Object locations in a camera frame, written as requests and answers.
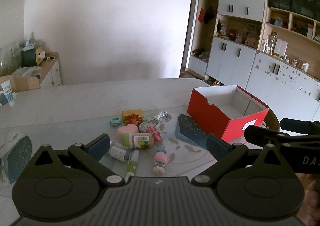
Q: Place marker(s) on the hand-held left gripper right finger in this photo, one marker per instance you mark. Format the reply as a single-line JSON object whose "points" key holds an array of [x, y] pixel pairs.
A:
{"points": [[217, 146]]}

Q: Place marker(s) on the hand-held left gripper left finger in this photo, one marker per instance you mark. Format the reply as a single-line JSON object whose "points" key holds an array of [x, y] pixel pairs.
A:
{"points": [[98, 147]]}

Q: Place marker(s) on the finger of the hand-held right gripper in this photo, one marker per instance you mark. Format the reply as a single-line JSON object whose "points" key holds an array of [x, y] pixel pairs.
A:
{"points": [[257, 132], [297, 125]]}

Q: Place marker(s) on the red cardboard shoe box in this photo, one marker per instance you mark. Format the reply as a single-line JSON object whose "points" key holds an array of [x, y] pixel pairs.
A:
{"points": [[212, 115]]}

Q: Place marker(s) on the small teal plastic toy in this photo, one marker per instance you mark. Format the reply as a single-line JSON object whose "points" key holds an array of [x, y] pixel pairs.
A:
{"points": [[115, 121]]}

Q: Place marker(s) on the pink heart soap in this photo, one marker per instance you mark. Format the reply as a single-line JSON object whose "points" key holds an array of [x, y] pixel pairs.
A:
{"points": [[126, 130]]}

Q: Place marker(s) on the green white tube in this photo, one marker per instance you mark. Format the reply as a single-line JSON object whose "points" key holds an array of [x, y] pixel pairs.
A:
{"points": [[132, 163]]}

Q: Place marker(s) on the orange flower green toy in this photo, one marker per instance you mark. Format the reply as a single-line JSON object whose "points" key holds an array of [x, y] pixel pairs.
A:
{"points": [[136, 118]]}

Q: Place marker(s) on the small yellow box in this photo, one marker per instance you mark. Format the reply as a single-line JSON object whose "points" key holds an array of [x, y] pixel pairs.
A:
{"points": [[131, 112]]}

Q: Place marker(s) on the grey-green oval tin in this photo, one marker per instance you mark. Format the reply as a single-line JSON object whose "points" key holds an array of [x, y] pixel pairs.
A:
{"points": [[147, 125]]}

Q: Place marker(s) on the pink red packet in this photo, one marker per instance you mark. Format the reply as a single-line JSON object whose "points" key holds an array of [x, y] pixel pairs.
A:
{"points": [[155, 135]]}

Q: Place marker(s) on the small pink doll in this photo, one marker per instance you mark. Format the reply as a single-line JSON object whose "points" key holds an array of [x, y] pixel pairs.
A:
{"points": [[160, 161]]}

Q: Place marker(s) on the small white toy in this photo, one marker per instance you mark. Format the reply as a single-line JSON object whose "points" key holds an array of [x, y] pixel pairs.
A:
{"points": [[161, 115]]}

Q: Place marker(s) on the person's right hand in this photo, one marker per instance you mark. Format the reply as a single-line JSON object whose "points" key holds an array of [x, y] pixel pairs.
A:
{"points": [[314, 199]]}

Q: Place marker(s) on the printed table mat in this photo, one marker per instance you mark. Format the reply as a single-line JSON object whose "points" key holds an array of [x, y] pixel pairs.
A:
{"points": [[180, 161]]}

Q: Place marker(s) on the white mug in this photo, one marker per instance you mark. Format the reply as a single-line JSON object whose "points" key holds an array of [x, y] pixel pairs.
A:
{"points": [[305, 67]]}

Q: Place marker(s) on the patterned door rug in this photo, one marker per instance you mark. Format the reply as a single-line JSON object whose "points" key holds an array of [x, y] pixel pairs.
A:
{"points": [[188, 75]]}

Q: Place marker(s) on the white plastic canister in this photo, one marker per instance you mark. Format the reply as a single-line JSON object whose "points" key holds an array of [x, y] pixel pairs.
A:
{"points": [[277, 47], [284, 48]]}

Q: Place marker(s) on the white wooden sideboard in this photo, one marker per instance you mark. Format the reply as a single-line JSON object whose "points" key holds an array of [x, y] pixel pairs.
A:
{"points": [[53, 73]]}

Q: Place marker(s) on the brown cardboard box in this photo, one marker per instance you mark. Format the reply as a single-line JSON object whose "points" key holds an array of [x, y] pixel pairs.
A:
{"points": [[22, 83]]}

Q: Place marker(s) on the white sunglasses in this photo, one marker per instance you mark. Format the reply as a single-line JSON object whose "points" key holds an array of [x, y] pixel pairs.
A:
{"points": [[48, 58]]}

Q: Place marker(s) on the clear plastic bag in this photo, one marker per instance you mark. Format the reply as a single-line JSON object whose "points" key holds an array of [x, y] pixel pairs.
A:
{"points": [[26, 70]]}

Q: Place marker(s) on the white blue printed tube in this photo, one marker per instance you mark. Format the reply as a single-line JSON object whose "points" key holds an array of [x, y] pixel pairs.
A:
{"points": [[7, 93]]}

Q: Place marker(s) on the yellow tissue box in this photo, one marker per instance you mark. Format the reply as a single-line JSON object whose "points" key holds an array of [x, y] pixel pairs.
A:
{"points": [[40, 55]]}

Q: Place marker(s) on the green tissue box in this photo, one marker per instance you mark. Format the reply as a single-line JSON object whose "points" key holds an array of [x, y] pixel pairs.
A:
{"points": [[28, 58]]}

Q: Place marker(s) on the black hanging bag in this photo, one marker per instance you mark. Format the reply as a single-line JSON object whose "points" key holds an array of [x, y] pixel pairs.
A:
{"points": [[209, 15]]}

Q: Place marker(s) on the red hanging cloth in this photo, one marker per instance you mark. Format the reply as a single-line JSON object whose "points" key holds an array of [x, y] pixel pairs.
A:
{"points": [[201, 15]]}

